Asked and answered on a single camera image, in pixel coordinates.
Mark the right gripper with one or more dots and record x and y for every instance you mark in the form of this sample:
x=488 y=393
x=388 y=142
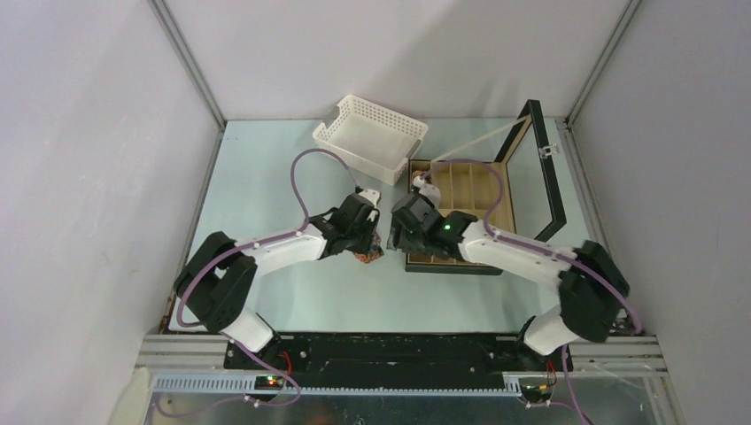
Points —
x=406 y=240

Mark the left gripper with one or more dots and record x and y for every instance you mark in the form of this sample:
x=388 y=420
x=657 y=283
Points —
x=369 y=225

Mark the colourful patterned tie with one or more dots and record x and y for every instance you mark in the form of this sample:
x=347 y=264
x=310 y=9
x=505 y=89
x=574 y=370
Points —
x=374 y=252

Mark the white perforated plastic basket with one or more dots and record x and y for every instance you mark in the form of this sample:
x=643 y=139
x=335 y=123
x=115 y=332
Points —
x=371 y=139

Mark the black compartment tie box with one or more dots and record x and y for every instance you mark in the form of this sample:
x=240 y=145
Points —
x=518 y=190

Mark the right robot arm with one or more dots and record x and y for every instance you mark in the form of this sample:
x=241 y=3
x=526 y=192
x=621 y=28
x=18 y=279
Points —
x=590 y=289

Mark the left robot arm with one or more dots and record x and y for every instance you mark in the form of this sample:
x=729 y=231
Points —
x=216 y=282

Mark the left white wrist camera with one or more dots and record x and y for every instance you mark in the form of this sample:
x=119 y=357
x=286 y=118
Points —
x=373 y=196

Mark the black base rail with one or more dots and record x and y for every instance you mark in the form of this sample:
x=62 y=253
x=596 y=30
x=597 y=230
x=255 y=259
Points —
x=398 y=361

